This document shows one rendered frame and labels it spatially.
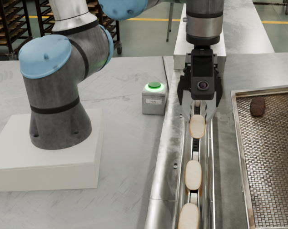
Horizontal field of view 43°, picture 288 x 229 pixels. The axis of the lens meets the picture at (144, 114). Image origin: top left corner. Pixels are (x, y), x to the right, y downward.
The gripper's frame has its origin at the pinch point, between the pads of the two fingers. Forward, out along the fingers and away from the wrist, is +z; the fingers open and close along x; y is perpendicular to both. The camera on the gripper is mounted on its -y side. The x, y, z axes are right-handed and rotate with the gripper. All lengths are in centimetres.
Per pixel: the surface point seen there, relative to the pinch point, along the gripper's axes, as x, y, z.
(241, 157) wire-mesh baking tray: -10.0, -6.9, 4.7
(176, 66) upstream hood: 7.8, 45.3, 6.1
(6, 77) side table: 71, 42, 12
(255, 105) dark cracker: -15.0, 14.1, 3.0
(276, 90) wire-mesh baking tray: -21.7, 21.9, 2.2
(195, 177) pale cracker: 0.0, -11.1, 7.8
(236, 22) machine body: -19, 118, 12
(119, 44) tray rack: 77, 268, 81
